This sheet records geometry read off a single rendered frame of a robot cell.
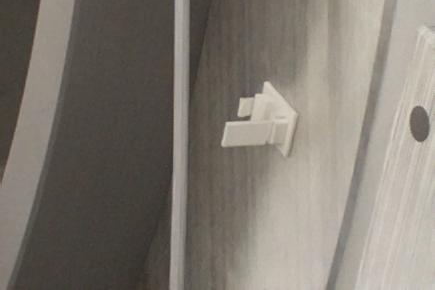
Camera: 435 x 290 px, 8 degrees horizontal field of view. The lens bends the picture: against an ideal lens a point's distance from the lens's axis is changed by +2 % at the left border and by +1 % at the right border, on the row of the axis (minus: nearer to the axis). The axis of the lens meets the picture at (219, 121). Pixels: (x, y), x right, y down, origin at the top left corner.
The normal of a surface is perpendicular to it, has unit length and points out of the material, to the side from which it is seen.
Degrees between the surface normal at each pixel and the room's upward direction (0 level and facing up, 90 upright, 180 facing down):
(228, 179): 90
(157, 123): 119
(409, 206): 90
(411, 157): 90
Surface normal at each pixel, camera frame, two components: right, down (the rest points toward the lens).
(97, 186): 0.39, 0.60
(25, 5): 0.39, -0.37
